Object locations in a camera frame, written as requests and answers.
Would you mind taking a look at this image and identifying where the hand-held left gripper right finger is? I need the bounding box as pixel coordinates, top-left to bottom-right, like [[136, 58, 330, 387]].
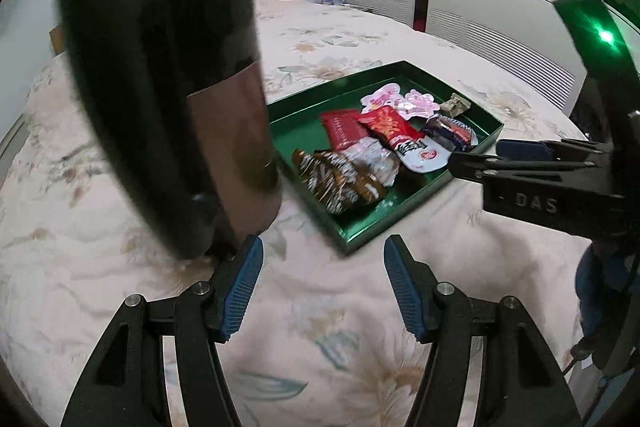
[[382, 234, 583, 427]]

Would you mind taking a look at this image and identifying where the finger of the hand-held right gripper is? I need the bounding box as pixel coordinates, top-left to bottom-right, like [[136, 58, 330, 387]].
[[496, 138, 608, 162], [447, 151, 617, 196]]

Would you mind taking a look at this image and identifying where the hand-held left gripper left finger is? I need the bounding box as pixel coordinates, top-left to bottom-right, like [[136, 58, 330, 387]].
[[62, 234, 266, 427]]

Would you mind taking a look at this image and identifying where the dark blue wafer packet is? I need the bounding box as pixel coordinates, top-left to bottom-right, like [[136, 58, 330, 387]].
[[420, 116, 478, 152]]

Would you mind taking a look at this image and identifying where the green candy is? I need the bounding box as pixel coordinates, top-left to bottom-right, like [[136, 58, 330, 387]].
[[439, 93, 472, 116]]

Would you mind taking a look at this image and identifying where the red and white long packet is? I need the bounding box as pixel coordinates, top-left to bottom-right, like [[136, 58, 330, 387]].
[[356, 107, 451, 171]]

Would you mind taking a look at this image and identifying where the brown chocolate packet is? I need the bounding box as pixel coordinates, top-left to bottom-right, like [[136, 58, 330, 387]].
[[292, 148, 388, 214]]

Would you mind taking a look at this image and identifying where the clear red-ended candy packet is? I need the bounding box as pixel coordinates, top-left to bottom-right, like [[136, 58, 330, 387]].
[[345, 137, 401, 185]]

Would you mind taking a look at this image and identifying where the pink cartoon character packet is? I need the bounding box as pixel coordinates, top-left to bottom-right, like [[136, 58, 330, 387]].
[[361, 83, 440, 120]]

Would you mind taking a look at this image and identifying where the red snack packet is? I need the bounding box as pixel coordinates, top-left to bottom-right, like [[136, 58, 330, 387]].
[[320, 109, 371, 152]]

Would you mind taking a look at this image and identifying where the green tray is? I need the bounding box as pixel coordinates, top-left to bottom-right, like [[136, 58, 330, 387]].
[[265, 61, 505, 258]]

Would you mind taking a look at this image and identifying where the person's right forearm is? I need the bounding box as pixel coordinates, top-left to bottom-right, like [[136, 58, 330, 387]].
[[575, 247, 640, 348]]

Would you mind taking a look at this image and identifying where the brown and black electric kettle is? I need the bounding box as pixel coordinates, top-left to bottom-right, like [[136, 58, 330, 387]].
[[57, 0, 286, 263]]

